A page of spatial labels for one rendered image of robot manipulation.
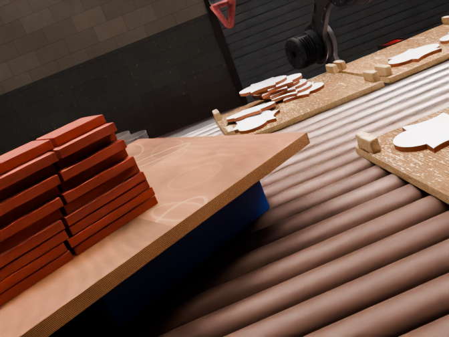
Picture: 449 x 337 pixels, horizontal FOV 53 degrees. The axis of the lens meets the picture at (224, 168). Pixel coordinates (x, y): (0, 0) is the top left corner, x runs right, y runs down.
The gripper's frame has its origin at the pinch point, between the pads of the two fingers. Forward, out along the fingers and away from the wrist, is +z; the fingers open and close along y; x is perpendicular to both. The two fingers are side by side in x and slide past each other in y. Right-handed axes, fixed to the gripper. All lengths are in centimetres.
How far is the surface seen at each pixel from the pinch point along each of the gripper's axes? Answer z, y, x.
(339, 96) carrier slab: 24.8, 21.6, 19.3
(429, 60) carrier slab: 24, 20, 44
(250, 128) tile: 24.5, 24.0, -4.5
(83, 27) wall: -42, -467, -141
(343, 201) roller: 27, 72, 3
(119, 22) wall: -33, -466, -96
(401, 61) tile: 23.3, 14.9, 39.3
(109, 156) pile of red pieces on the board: 7, 80, -25
